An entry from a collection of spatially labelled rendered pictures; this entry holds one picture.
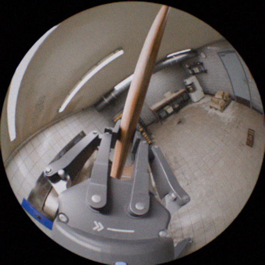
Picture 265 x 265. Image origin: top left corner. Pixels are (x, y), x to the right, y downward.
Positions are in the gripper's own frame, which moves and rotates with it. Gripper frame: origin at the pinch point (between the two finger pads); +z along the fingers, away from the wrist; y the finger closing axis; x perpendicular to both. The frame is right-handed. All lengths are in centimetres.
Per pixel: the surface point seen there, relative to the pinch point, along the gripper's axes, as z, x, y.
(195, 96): 390, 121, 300
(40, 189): -6, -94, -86
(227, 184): 7, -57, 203
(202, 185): 49, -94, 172
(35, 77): 16, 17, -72
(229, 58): 120, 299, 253
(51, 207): -18, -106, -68
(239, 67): 81, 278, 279
